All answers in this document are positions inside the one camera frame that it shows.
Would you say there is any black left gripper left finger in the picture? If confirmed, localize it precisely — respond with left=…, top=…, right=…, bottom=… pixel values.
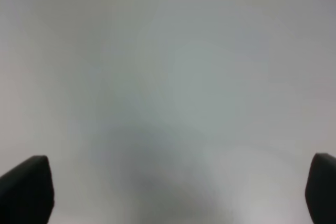
left=1, top=155, right=55, bottom=224

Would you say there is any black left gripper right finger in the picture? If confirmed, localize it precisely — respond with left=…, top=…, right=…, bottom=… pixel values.
left=305, top=153, right=335, bottom=224

